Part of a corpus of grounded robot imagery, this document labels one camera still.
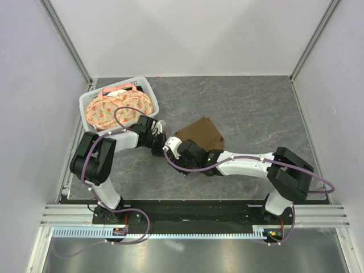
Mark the right aluminium frame post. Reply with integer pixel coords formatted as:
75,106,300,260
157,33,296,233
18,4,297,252
289,0,341,83

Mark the brown cloth napkin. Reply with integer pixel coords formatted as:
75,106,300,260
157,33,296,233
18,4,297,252
175,117,224,151

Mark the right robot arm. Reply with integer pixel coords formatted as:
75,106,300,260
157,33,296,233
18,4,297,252
164,137,314,224

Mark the left aluminium frame post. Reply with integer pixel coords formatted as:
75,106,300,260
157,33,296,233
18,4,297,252
39,0,93,87

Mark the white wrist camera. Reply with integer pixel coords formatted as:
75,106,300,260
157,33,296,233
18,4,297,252
152,120,166,135
163,136,182,159

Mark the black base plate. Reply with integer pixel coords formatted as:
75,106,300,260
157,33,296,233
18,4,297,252
92,200,293,233

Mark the aluminium frame post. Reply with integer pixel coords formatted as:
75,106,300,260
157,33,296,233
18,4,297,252
39,0,93,87
289,0,341,83

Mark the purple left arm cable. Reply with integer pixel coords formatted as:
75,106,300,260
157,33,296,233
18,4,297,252
51,106,151,258

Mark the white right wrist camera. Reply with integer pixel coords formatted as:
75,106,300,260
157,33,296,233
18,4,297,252
163,136,182,159

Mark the slotted cable duct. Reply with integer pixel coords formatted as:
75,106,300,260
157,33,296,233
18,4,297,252
53,227,284,239

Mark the orange floral mesh bag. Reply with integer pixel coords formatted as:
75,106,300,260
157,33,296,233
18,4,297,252
85,83,154,131

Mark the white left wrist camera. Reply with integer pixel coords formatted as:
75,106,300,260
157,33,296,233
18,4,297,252
152,120,166,135

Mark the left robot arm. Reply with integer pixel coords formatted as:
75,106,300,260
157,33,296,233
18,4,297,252
69,115,166,224

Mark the white cloth in basket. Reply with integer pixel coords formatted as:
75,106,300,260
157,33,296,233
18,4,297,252
108,89,126,97

